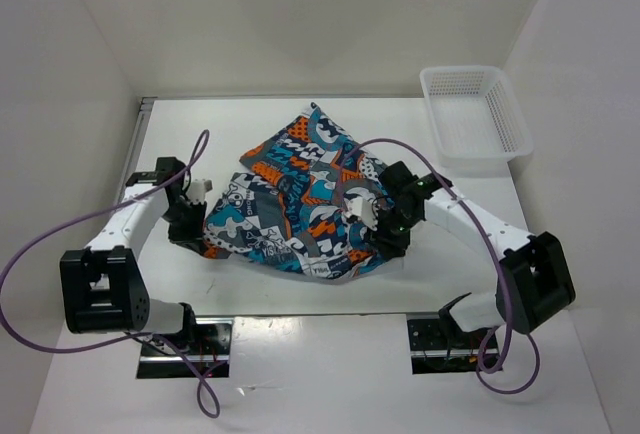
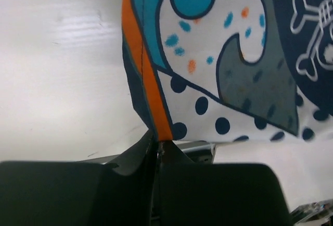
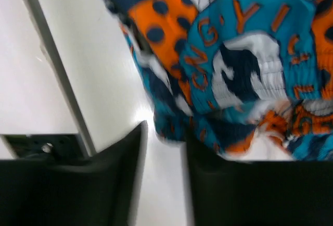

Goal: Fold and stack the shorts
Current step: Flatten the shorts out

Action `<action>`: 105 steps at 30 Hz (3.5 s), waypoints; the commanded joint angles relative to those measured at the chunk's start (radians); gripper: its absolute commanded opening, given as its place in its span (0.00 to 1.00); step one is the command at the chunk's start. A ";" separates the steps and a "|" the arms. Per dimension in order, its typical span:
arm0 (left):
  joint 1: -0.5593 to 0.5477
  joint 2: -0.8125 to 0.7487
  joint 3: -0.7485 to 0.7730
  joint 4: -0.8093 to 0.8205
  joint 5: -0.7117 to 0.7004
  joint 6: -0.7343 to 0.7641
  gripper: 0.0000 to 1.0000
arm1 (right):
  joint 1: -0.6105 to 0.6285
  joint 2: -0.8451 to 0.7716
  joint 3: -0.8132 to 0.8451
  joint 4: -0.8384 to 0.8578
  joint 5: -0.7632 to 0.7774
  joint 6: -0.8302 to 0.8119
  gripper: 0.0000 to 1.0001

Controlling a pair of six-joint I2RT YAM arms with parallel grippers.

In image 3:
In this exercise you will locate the aluminium table edge rail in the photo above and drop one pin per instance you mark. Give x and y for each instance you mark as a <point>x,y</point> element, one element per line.
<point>52,56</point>

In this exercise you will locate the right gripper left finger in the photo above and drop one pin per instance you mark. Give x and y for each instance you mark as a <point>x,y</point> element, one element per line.
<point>60,188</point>

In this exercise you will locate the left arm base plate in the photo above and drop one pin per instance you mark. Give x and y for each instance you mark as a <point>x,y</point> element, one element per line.
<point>44,145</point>

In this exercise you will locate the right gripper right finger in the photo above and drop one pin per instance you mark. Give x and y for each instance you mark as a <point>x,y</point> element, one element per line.
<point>257,193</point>

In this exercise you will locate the colourful patterned shorts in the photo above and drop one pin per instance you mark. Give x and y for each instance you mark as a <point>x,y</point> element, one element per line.
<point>252,79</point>

